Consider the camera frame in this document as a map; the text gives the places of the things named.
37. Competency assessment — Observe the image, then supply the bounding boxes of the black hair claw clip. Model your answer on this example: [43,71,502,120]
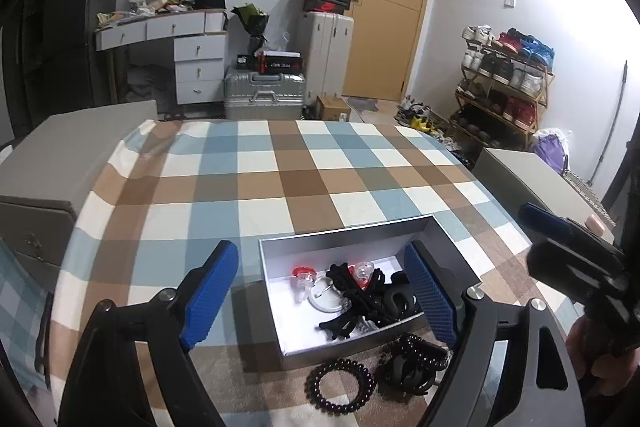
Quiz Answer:
[377,351,441,397]

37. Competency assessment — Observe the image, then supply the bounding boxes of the white upright suitcase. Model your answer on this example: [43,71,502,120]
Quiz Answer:
[298,10,355,100]

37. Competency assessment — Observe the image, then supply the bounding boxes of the rows of shoes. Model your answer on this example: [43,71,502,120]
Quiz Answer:
[459,24,556,134]

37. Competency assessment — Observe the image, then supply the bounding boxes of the silver suitcase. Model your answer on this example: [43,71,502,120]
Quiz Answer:
[223,66,306,120]

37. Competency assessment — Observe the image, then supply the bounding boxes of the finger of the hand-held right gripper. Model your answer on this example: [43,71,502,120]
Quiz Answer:
[518,203,623,260]
[526,236,628,308]

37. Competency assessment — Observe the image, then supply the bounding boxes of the grey pole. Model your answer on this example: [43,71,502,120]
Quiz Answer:
[587,59,629,188]

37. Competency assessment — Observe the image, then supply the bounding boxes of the silver gift box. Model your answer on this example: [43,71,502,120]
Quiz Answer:
[257,214,484,371]

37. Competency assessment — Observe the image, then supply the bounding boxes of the wooden shoe rack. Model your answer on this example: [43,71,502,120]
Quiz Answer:
[448,49,556,151]

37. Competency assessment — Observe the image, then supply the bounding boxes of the person's right hand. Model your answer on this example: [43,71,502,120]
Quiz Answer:
[566,314,640,401]

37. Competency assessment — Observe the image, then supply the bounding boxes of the brown cardboard box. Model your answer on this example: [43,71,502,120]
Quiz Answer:
[315,95,351,122]

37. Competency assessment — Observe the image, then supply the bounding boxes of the small pink object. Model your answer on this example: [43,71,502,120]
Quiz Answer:
[584,214,609,236]

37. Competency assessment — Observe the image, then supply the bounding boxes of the black box with red stripe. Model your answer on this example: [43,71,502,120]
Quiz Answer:
[259,50,304,76]

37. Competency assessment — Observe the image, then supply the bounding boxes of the grey drawer cabinet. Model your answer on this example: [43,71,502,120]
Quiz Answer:
[0,100,159,279]

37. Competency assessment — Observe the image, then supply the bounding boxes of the black wrapped flower bouquet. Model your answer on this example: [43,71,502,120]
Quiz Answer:
[230,4,270,56]

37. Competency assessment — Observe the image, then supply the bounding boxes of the white desk with drawers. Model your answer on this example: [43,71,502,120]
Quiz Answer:
[94,9,229,106]

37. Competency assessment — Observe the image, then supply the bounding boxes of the wire mesh rack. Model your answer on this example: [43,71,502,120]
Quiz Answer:
[564,171,612,208]

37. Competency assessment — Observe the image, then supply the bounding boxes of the red and clear clip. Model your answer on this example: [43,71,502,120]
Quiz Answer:
[291,265,317,303]
[349,260,376,288]

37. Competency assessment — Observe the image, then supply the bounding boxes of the wooden door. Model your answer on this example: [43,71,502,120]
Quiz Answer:
[342,0,440,100]

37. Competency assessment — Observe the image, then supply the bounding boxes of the dark grey refrigerator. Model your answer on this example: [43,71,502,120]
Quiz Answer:
[47,0,124,108]

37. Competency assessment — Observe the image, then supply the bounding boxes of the black toothed hair clip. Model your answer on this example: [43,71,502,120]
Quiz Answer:
[318,310,364,339]

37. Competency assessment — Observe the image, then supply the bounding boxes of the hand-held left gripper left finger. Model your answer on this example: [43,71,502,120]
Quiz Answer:
[57,240,240,427]

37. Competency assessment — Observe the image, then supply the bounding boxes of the checked tablecloth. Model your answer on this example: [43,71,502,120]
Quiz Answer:
[47,119,582,427]

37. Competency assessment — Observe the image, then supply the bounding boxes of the pile of desk clutter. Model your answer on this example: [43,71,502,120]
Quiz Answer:
[97,0,194,26]

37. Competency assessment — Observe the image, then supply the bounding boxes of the black spiral hair tie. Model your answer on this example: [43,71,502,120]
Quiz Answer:
[305,358,375,418]
[397,331,451,373]

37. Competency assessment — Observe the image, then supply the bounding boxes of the pile of floor shoes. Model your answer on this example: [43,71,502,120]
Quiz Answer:
[394,95,474,164]

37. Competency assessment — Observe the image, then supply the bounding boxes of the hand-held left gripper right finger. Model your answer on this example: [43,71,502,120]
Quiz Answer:
[403,240,588,427]

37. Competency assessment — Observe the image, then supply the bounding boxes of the dark wardrobe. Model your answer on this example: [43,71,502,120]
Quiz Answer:
[0,0,52,144]

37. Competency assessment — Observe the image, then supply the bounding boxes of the purple bag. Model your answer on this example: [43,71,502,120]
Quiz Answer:
[532,129,574,174]

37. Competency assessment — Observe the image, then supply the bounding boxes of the black and red shoe box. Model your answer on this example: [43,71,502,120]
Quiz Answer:
[303,0,351,13]

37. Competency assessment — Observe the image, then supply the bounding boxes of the grey floor mat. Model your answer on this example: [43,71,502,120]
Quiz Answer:
[347,95,381,114]

